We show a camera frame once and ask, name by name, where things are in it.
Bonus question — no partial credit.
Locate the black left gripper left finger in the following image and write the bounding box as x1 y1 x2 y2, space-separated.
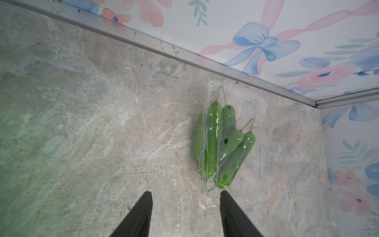
110 191 153 237

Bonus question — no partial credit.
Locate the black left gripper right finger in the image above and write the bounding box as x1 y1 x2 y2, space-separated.
220 191 263 237

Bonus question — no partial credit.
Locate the clear pepper container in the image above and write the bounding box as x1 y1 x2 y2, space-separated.
192 81 271 214

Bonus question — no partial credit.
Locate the aluminium back wall rail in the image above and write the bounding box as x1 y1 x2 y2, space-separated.
8 1 316 107

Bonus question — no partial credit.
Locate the aluminium corner post right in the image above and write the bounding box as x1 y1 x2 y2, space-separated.
315 88 379 109

